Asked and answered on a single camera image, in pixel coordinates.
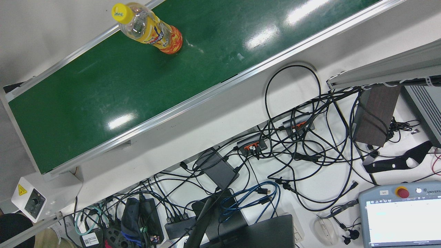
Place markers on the black orange usb hub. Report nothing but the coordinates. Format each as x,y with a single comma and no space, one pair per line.
251,144
298,125

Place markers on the black power brick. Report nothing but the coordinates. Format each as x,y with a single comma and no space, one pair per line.
218,170

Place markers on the green conveyor belt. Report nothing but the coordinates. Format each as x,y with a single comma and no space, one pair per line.
172,86

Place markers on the black monitor stand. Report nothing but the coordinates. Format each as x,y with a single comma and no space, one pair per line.
203,220

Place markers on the black docking hub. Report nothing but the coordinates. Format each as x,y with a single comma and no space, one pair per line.
179,227

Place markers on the yellow orange drink bottle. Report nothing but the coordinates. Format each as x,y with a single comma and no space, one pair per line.
151,32

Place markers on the black computer monitor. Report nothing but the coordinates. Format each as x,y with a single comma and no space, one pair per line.
262,234

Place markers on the black power adapter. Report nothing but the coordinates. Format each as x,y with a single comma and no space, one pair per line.
151,220

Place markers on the dark blue pouch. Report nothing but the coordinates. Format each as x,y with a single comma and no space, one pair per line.
130,217

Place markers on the white keyboard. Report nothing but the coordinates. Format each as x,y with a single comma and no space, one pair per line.
298,231

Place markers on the white computer mouse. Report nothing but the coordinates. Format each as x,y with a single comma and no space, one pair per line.
325,231

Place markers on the black round spool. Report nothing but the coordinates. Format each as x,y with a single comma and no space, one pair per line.
119,238

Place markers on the dark brown box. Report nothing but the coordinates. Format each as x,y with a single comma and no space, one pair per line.
375,117

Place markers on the black earphones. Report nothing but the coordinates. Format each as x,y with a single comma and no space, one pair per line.
353,234

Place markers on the grey teach pendant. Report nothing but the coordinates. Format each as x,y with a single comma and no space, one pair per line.
396,220

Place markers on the white conveyor control box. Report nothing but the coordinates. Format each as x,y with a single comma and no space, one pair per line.
32,203

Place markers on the grey ribbed metal device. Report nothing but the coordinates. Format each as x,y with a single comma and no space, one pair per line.
427,110

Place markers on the person in black hoodie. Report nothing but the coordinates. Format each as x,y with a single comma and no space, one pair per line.
13,227

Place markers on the black flat bracket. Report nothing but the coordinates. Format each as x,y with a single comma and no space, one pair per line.
389,165

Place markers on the aluminium camera pillar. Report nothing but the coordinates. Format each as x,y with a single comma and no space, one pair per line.
386,69

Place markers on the aluminium frame bar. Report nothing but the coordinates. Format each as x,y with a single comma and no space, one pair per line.
41,225

